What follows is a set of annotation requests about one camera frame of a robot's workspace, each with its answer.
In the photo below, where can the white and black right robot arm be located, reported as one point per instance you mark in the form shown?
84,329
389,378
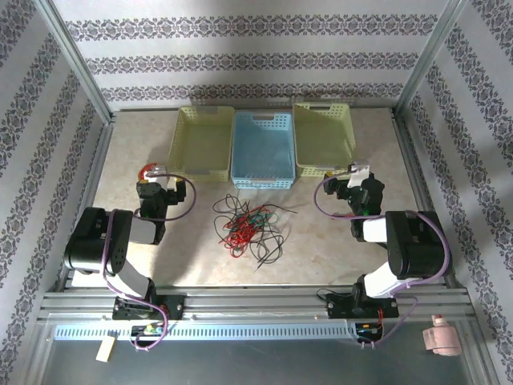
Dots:
417,244

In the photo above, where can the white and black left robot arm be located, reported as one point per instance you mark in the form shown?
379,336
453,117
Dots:
96,240

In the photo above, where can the yellow plastic basket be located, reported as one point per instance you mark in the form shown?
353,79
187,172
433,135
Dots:
320,136
200,144

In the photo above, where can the blue plastic basket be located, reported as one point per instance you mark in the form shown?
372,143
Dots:
262,148

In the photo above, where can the pink plastic bottle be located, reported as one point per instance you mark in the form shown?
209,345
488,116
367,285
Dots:
441,339

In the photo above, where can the grey metal sheet panel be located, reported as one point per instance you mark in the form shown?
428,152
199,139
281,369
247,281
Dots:
256,365

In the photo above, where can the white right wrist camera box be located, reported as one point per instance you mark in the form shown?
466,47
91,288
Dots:
358,174

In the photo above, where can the aluminium side rail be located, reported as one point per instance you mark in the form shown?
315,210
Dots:
409,160
93,176

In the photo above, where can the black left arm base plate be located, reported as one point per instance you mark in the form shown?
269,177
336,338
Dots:
176,306

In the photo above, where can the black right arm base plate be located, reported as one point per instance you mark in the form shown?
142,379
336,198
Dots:
336,306

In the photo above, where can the wide aluminium frame rail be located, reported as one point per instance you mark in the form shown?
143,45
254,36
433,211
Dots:
256,305

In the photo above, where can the aluminium frame post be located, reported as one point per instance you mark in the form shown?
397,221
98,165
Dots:
80,72
431,56

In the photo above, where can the beige tag on rail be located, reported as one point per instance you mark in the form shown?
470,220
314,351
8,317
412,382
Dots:
105,349

